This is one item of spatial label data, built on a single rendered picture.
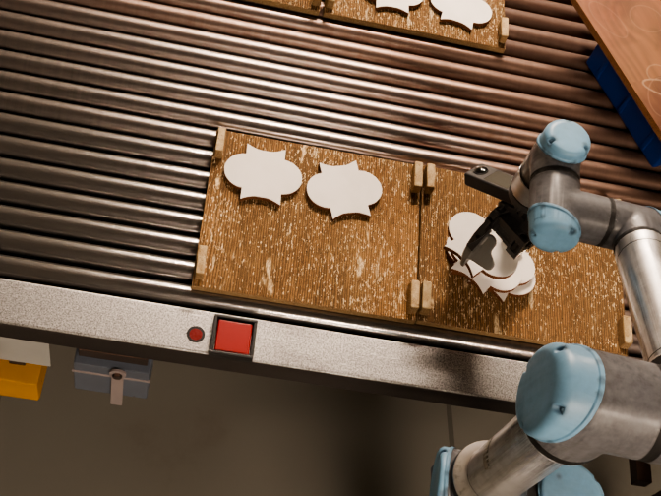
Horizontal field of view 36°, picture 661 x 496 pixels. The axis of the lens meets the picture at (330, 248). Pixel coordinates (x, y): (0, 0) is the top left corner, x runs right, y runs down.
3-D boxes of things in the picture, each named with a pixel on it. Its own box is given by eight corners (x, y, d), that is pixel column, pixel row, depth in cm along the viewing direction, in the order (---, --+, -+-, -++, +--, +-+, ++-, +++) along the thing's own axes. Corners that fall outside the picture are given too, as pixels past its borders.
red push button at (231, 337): (247, 358, 174) (248, 354, 173) (212, 352, 173) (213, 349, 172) (251, 327, 177) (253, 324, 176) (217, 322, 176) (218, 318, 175)
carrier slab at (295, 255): (413, 325, 184) (416, 321, 182) (190, 289, 178) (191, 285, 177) (418, 169, 202) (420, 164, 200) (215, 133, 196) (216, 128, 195)
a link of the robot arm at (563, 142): (544, 153, 147) (545, 108, 151) (516, 194, 156) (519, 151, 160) (594, 165, 147) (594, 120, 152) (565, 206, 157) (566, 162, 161)
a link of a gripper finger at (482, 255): (472, 287, 174) (505, 253, 169) (449, 263, 175) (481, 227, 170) (480, 284, 176) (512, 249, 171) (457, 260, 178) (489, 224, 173)
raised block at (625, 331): (628, 349, 188) (634, 343, 186) (618, 348, 188) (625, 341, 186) (625, 322, 191) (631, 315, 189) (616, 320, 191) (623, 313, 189)
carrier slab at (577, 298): (625, 358, 189) (629, 355, 188) (414, 324, 184) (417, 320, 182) (612, 205, 207) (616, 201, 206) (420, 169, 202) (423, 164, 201)
